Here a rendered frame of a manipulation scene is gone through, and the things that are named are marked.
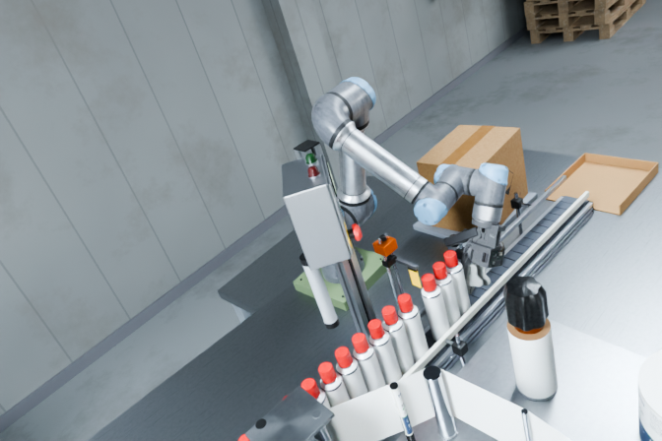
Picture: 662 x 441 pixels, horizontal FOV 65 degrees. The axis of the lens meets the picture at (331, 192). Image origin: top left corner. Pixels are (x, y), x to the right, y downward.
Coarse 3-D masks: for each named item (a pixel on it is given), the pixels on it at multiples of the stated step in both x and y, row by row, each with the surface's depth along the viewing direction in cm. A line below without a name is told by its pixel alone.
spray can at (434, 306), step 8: (424, 280) 129; (432, 280) 129; (424, 288) 131; (432, 288) 129; (440, 288) 131; (424, 296) 131; (432, 296) 129; (440, 296) 131; (432, 304) 131; (440, 304) 131; (432, 312) 132; (440, 312) 132; (432, 320) 133; (440, 320) 133; (432, 328) 135; (440, 328) 134; (448, 328) 136; (432, 336) 138; (440, 336) 136
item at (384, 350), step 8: (376, 320) 121; (368, 328) 120; (376, 328) 119; (376, 336) 120; (384, 336) 121; (376, 344) 121; (384, 344) 121; (376, 352) 122; (384, 352) 122; (392, 352) 123; (384, 360) 123; (392, 360) 124; (384, 368) 124; (392, 368) 124; (384, 376) 126; (392, 376) 125; (400, 376) 127
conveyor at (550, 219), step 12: (564, 204) 174; (552, 216) 171; (540, 228) 167; (528, 240) 163; (516, 252) 160; (540, 252) 157; (504, 264) 157; (528, 264) 154; (492, 276) 154; (480, 288) 150; (492, 300) 145; (480, 312) 142; (468, 324) 140; (444, 348) 135; (432, 360) 133
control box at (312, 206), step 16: (304, 160) 115; (320, 160) 113; (288, 176) 110; (304, 176) 108; (320, 176) 106; (288, 192) 103; (304, 192) 102; (320, 192) 103; (288, 208) 104; (304, 208) 104; (320, 208) 104; (336, 208) 105; (304, 224) 106; (320, 224) 106; (336, 224) 106; (304, 240) 107; (320, 240) 108; (336, 240) 108; (304, 256) 110; (320, 256) 109; (336, 256) 110
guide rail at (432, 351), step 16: (576, 208) 167; (560, 224) 162; (544, 240) 157; (528, 256) 153; (512, 272) 149; (496, 288) 145; (480, 304) 141; (464, 320) 137; (448, 336) 134; (432, 352) 131; (416, 368) 128
